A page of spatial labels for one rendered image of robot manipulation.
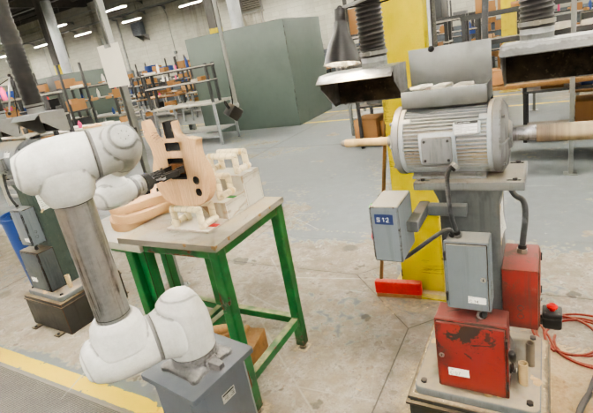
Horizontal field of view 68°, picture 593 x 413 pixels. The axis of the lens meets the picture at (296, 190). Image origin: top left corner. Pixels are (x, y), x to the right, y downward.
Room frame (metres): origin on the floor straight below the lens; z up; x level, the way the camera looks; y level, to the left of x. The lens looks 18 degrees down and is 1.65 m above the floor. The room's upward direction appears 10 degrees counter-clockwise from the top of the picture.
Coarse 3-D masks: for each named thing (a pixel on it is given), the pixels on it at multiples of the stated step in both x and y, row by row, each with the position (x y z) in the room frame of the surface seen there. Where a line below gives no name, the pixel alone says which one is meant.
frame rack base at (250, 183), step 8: (232, 168) 2.29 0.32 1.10; (256, 168) 2.20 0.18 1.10; (232, 176) 2.12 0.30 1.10; (240, 176) 2.09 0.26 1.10; (248, 176) 2.14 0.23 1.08; (256, 176) 2.19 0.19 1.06; (224, 184) 2.16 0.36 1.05; (240, 184) 2.10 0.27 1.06; (248, 184) 2.12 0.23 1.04; (256, 184) 2.18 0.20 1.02; (248, 192) 2.11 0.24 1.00; (256, 192) 2.17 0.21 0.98; (248, 200) 2.10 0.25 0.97; (256, 200) 2.15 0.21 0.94
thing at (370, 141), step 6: (372, 138) 1.67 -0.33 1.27; (378, 138) 1.66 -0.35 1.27; (384, 138) 1.64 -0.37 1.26; (348, 144) 1.72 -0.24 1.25; (354, 144) 1.70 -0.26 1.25; (360, 144) 1.69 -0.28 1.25; (366, 144) 1.67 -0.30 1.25; (372, 144) 1.66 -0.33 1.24; (378, 144) 1.65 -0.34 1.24; (384, 144) 1.64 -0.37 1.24
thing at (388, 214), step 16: (384, 192) 1.43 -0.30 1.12; (400, 192) 1.41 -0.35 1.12; (384, 208) 1.30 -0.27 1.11; (400, 208) 1.30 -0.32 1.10; (384, 224) 1.31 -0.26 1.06; (400, 224) 1.29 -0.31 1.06; (384, 240) 1.31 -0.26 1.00; (400, 240) 1.28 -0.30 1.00; (432, 240) 1.38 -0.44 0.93; (384, 256) 1.32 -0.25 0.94; (400, 256) 1.29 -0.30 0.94
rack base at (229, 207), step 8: (240, 192) 2.08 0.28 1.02; (216, 200) 2.02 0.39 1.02; (224, 200) 1.99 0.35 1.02; (232, 200) 2.01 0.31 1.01; (240, 200) 2.05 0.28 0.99; (216, 208) 1.99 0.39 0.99; (224, 208) 1.96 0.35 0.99; (232, 208) 2.00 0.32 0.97; (240, 208) 2.04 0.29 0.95; (208, 216) 2.03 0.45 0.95; (224, 216) 1.97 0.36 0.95; (232, 216) 1.99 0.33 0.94
